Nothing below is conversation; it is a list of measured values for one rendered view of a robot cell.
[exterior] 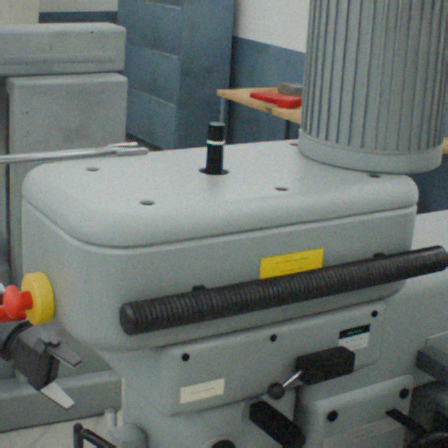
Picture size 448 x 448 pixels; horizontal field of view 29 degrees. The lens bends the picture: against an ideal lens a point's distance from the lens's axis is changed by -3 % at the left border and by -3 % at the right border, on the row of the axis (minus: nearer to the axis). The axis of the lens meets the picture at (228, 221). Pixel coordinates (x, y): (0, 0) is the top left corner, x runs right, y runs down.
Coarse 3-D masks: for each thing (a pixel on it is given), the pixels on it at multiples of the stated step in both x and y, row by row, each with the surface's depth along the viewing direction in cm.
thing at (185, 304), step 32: (384, 256) 109; (416, 256) 111; (224, 288) 97; (256, 288) 98; (288, 288) 100; (320, 288) 102; (352, 288) 106; (128, 320) 91; (160, 320) 91; (192, 320) 94
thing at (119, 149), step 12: (120, 144) 117; (132, 144) 118; (0, 156) 108; (12, 156) 108; (24, 156) 109; (36, 156) 109; (48, 156) 110; (60, 156) 111; (72, 156) 112; (84, 156) 112; (120, 156) 114
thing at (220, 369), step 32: (288, 320) 109; (320, 320) 111; (352, 320) 113; (128, 352) 108; (160, 352) 100; (192, 352) 101; (224, 352) 104; (256, 352) 106; (288, 352) 109; (160, 384) 101; (192, 384) 102; (224, 384) 105; (256, 384) 108
